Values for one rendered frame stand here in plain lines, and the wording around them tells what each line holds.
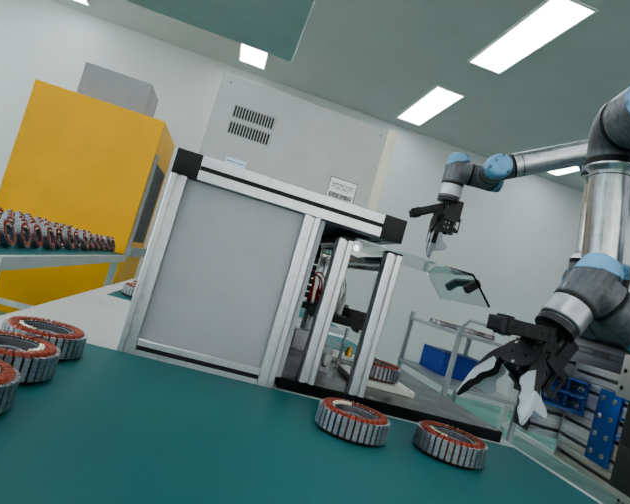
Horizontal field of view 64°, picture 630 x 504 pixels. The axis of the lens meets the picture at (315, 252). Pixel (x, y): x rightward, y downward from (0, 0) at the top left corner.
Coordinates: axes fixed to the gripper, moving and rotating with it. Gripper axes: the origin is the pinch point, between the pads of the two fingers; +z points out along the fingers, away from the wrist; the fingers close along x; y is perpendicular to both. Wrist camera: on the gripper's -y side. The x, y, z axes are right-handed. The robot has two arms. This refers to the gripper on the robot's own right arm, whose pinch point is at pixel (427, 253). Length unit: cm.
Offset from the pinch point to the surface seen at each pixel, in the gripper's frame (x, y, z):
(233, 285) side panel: -74, -52, 24
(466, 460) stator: -92, -10, 39
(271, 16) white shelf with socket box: -122, -51, -2
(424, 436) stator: -88, -16, 38
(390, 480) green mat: -104, -24, 40
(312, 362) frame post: -71, -34, 34
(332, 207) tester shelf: -74, -38, 6
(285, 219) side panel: -73, -46, 10
